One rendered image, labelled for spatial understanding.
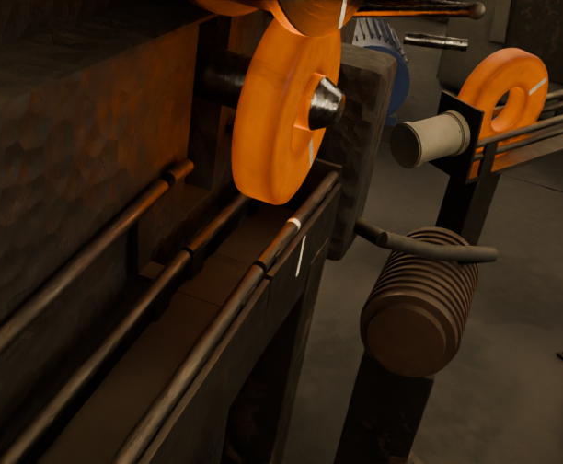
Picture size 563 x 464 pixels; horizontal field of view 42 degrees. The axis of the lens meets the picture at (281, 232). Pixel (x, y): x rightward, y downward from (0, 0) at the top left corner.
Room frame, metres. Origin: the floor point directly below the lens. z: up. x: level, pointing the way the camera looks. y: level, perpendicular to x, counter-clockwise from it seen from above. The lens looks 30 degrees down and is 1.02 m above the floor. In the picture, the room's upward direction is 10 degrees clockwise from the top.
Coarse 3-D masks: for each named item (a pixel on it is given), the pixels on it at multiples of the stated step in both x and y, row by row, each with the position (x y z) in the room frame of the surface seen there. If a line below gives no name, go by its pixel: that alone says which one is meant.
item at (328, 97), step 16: (208, 48) 0.57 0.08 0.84; (208, 64) 0.55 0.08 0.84; (224, 64) 0.55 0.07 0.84; (240, 64) 0.55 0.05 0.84; (208, 80) 0.55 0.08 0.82; (224, 80) 0.54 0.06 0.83; (240, 80) 0.54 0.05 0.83; (320, 80) 0.54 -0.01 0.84; (192, 96) 0.56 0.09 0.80; (208, 96) 0.55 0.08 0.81; (224, 96) 0.54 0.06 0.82; (304, 96) 0.53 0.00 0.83; (320, 96) 0.53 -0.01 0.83; (336, 96) 0.53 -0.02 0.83; (304, 112) 0.52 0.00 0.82; (320, 112) 0.52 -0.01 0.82; (336, 112) 0.53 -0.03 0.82; (304, 128) 0.53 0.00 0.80; (320, 128) 0.53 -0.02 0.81
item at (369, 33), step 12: (360, 24) 2.85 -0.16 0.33; (372, 24) 2.89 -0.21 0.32; (360, 36) 2.72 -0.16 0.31; (372, 36) 2.67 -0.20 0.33; (384, 36) 2.74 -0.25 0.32; (396, 36) 2.91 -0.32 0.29; (372, 48) 2.56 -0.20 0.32; (384, 48) 2.57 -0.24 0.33; (396, 48) 2.70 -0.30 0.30; (396, 60) 2.57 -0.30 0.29; (396, 72) 2.55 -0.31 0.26; (396, 84) 2.55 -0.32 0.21; (408, 84) 2.57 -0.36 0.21; (396, 96) 2.55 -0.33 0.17; (396, 108) 2.57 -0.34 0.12; (396, 120) 2.69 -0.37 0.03
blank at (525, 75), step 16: (512, 48) 0.99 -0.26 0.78; (480, 64) 0.96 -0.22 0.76; (496, 64) 0.95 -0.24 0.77; (512, 64) 0.95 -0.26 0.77; (528, 64) 0.98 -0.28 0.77; (544, 64) 1.00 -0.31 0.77; (480, 80) 0.94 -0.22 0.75; (496, 80) 0.94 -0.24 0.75; (512, 80) 0.96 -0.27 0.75; (528, 80) 0.98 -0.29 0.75; (544, 80) 1.00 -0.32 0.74; (464, 96) 0.94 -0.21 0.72; (480, 96) 0.93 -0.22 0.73; (496, 96) 0.95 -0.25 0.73; (512, 96) 1.01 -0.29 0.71; (528, 96) 0.99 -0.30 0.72; (544, 96) 1.01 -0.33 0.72; (512, 112) 1.00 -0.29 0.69; (528, 112) 1.00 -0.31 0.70; (496, 128) 0.98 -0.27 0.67; (512, 128) 0.98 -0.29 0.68
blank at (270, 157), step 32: (288, 32) 0.52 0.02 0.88; (256, 64) 0.49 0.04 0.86; (288, 64) 0.49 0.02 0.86; (320, 64) 0.55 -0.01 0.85; (256, 96) 0.48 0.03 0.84; (288, 96) 0.49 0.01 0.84; (256, 128) 0.48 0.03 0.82; (288, 128) 0.50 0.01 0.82; (256, 160) 0.48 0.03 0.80; (288, 160) 0.51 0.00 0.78; (256, 192) 0.49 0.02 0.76; (288, 192) 0.53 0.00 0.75
